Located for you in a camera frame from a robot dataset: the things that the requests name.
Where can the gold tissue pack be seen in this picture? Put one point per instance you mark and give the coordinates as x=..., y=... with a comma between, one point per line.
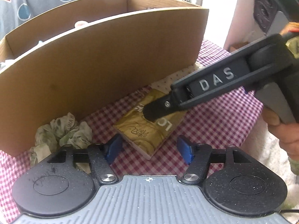
x=143, y=135

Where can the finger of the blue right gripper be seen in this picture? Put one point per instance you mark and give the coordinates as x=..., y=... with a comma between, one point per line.
x=159, y=108

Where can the person right hand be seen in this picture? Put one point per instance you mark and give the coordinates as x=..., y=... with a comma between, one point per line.
x=288, y=134

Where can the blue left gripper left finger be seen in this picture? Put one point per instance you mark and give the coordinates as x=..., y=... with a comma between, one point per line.
x=101, y=156

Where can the pink checkered tablecloth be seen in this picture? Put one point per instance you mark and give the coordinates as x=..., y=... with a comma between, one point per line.
x=223, y=121

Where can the pink round plush toy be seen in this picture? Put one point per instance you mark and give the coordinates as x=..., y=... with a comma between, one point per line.
x=81, y=23

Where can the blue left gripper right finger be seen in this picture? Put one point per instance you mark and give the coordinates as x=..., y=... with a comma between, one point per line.
x=197, y=157

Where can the brown cardboard box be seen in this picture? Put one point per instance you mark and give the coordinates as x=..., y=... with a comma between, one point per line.
x=59, y=69

